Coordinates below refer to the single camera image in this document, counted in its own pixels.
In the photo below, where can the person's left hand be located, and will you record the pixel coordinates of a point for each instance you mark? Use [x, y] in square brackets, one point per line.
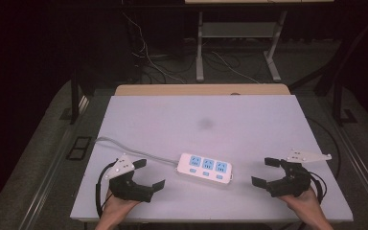
[116, 207]

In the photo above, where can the white table board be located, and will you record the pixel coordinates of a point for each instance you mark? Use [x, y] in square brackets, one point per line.
[204, 134]

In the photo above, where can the aluminium floor rail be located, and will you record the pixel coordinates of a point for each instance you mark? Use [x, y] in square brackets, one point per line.
[49, 172]
[361, 166]

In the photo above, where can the black floor frame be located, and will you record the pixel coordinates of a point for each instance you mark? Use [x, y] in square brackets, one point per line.
[79, 148]

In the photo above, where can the white power strip blue sockets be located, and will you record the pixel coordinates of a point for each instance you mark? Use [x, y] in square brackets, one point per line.
[204, 168]

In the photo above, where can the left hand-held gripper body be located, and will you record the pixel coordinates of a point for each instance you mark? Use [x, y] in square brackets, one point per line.
[128, 189]

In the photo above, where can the person's right hand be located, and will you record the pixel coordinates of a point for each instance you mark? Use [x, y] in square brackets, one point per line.
[306, 204]

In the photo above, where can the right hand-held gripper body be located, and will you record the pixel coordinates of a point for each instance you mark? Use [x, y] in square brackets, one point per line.
[292, 183]

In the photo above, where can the wooden table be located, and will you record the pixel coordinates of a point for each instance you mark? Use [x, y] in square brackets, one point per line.
[201, 89]

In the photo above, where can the black metal stand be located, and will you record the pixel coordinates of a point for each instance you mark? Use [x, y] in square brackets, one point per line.
[74, 102]
[338, 102]

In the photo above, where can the grey metal desk frame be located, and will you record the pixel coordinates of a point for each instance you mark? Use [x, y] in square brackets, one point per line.
[238, 29]

